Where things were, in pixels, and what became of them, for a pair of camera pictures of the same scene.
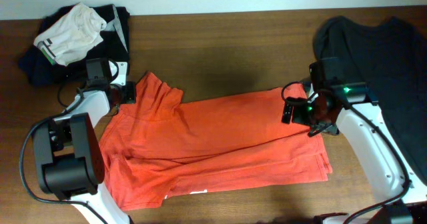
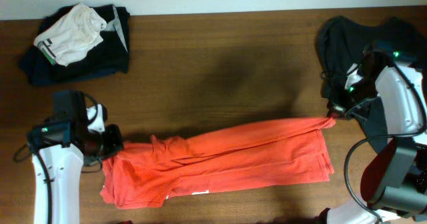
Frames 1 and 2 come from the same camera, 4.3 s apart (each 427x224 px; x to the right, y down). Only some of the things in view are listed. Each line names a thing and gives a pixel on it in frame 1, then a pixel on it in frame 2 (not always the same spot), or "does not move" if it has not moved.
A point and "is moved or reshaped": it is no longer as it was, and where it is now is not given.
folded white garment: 74,35 does not move
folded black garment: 41,71 does not move
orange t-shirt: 161,147 is moved or reshaped
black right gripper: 298,114 → 337,108
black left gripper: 127,93 → 113,139
